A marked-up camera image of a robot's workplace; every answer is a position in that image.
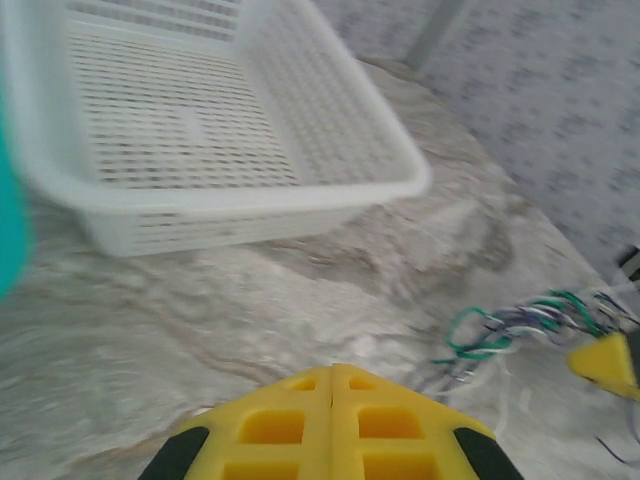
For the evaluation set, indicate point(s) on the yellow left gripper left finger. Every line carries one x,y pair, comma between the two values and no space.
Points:
280,430

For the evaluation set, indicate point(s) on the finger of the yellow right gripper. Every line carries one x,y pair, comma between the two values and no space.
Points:
607,362

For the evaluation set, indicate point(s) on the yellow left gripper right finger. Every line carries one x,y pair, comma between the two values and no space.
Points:
390,430

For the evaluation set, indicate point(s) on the white perforated plastic basket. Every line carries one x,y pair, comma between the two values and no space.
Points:
200,125

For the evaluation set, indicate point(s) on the teal perforated plastic basket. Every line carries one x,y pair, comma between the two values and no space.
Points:
12,225

